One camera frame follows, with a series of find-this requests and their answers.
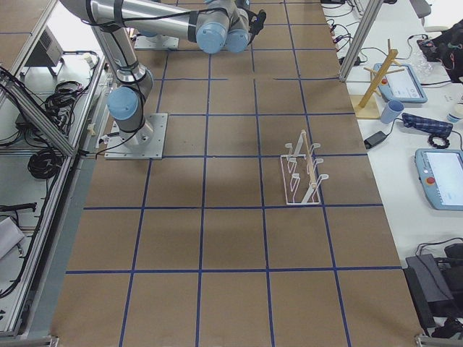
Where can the blue teach pendant near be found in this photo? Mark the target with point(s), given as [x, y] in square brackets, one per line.
[440, 173]

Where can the blue teach pendant far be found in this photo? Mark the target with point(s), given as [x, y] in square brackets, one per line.
[402, 84]

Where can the blue checkered cloth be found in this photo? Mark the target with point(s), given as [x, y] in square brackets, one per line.
[430, 126]

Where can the wooden mug tree stand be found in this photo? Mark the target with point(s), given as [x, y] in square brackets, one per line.
[365, 108]

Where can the grey control box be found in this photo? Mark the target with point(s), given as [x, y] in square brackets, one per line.
[47, 53]

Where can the white paper cup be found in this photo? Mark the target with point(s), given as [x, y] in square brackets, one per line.
[456, 113]

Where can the black power adapter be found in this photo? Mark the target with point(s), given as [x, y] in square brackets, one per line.
[374, 139]

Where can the aluminium frame post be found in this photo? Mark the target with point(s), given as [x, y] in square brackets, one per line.
[368, 18]

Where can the blue cup on desk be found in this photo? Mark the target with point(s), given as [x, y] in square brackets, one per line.
[391, 111]

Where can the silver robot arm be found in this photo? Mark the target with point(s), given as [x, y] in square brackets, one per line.
[221, 24]

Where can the white wire cup rack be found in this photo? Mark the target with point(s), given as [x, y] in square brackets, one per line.
[301, 182]

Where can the silver base plate arm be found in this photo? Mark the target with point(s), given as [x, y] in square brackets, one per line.
[147, 143]

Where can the blue teach pendant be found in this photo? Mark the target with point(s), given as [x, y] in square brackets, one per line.
[402, 84]
[440, 173]

